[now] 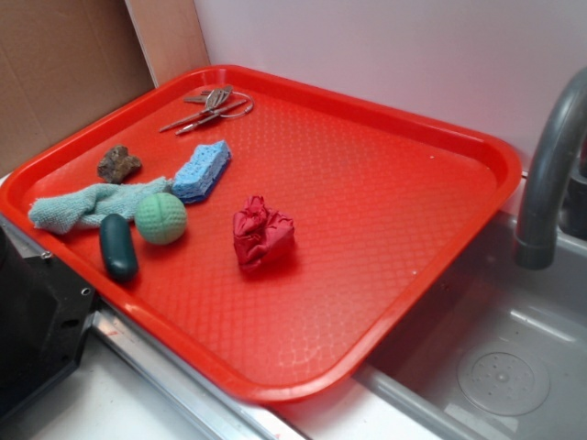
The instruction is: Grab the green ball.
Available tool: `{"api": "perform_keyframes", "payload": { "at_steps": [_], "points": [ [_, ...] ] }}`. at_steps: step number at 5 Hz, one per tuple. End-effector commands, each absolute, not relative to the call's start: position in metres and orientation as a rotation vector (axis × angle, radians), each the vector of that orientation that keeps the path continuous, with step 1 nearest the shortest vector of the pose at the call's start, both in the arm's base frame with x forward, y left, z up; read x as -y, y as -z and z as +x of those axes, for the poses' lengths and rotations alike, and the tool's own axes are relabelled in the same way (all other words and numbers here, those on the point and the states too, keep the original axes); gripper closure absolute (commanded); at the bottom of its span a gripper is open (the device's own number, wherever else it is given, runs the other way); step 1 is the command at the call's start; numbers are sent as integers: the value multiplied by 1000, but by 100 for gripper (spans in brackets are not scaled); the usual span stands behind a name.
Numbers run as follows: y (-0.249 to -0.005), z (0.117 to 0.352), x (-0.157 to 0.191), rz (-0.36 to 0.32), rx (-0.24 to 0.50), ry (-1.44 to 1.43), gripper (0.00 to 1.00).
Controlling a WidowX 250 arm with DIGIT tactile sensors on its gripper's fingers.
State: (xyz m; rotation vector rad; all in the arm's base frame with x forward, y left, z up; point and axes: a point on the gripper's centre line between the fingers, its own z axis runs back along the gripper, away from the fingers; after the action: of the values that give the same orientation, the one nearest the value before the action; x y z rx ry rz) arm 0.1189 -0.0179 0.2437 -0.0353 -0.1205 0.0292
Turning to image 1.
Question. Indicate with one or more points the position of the light green textured ball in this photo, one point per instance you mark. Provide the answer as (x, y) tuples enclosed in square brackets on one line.
[(161, 218)]

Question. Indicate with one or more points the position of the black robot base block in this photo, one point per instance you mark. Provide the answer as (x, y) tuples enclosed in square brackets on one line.
[(46, 311)]

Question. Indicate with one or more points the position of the light teal towel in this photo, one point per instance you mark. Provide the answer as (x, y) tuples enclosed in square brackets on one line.
[(87, 208)]

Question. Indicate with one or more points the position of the red plastic tray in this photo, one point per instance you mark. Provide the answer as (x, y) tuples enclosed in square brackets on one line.
[(382, 201)]

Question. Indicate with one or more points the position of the grey faucet spout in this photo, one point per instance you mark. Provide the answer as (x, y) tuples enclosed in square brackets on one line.
[(554, 197)]

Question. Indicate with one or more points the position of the brown rock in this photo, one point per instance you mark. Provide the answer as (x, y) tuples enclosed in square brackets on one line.
[(117, 164)]

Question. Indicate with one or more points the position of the metal keys on ring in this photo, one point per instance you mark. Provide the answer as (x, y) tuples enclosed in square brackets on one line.
[(223, 102)]

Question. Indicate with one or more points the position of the grey plastic sink basin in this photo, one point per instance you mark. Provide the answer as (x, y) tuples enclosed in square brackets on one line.
[(492, 350)]

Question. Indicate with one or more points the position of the light wooden board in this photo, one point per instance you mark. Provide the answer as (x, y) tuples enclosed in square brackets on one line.
[(170, 37)]

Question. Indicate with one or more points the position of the dark green oval capsule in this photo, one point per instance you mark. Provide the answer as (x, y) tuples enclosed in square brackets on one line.
[(117, 249)]

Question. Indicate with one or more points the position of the crumpled red cloth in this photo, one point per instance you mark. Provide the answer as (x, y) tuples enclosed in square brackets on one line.
[(261, 234)]

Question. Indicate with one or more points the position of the brown cardboard panel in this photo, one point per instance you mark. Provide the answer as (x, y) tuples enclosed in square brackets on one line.
[(64, 64)]

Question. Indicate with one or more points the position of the blue sponge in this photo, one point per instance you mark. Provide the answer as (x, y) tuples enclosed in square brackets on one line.
[(198, 177)]

